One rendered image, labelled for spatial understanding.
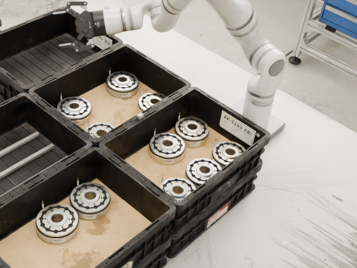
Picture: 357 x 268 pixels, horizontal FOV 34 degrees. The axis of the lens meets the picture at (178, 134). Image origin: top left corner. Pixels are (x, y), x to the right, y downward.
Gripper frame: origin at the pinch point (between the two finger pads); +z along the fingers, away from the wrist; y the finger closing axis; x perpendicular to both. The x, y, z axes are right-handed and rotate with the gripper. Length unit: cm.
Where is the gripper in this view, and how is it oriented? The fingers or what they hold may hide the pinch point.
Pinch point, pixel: (57, 29)
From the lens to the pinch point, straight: 176.7
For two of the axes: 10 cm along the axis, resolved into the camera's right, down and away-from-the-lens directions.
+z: -9.9, 1.5, -0.4
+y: 1.4, 9.7, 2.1
